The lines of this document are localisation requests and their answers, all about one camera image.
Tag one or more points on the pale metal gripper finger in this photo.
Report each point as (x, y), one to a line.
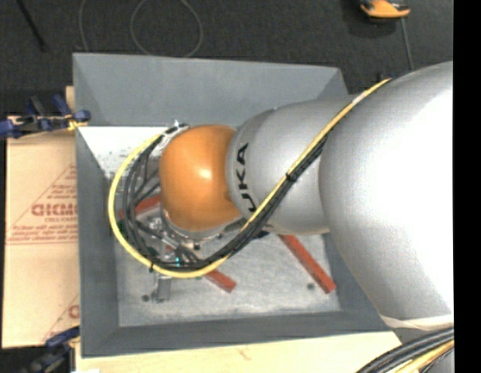
(157, 289)
(168, 288)

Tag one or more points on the brown cardboard board red print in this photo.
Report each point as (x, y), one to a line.
(38, 270)

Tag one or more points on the red-brown flat block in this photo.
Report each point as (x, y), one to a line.
(223, 280)
(311, 264)

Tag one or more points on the grey metal bin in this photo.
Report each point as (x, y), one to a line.
(193, 91)

